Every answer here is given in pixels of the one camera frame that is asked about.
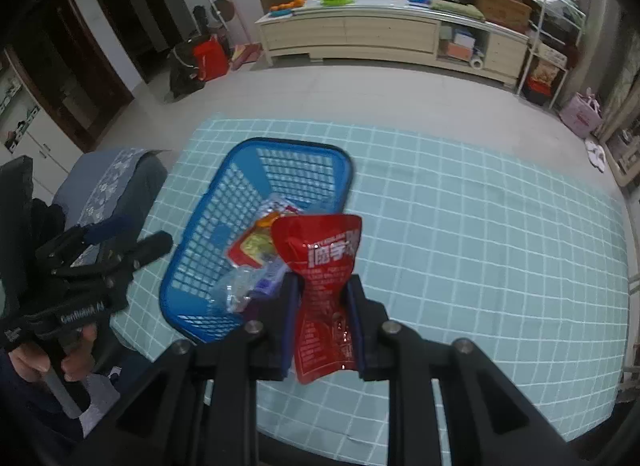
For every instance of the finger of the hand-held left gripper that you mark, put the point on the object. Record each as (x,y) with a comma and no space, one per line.
(110,232)
(150,248)

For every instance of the cream low cabinet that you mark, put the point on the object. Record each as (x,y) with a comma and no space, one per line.
(380,30)

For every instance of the dark wooden door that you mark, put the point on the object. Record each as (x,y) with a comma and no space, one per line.
(135,15)
(65,70)

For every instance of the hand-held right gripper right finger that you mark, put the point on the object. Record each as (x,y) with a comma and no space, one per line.
(359,331)

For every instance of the red bag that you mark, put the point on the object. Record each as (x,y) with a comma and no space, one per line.
(209,58)

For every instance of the white shelf rack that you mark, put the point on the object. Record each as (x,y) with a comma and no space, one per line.
(550,45)

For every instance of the clear biscuit packet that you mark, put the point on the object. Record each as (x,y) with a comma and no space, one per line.
(235,291)

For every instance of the paper towel roll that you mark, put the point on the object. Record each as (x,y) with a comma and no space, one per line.
(476,62)

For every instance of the clear cartoon snack packet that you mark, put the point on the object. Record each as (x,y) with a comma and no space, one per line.
(277,206)

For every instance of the teal checked tablecloth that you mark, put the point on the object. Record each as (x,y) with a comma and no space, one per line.
(450,246)

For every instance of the pink tote bag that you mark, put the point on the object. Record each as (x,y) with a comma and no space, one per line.
(581,115)

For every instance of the plate of oranges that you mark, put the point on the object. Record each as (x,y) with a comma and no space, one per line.
(287,6)

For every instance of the green folded cloth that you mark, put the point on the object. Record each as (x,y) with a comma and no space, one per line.
(456,9)

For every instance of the person's left hand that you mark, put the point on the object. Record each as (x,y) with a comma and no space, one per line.
(80,356)

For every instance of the white cupboard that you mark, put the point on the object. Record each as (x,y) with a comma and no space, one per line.
(45,145)

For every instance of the cardboard box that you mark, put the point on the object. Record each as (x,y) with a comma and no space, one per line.
(502,8)

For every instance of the purple snack packet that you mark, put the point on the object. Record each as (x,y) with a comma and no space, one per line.
(267,281)

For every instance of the red yellow snack packet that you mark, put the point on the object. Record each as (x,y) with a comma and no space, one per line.
(250,246)

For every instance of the grey covered chair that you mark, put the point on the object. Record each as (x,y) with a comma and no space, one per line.
(130,180)

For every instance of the patterned curtain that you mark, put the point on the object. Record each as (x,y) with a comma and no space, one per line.
(625,85)

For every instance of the white slippers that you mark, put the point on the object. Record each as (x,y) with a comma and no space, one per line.
(596,155)

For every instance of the black bag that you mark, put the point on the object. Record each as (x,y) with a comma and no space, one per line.
(182,75)

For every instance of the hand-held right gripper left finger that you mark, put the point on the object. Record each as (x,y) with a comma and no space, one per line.
(290,331)

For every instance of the blue plastic basket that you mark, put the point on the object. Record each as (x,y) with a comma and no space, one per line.
(200,323)

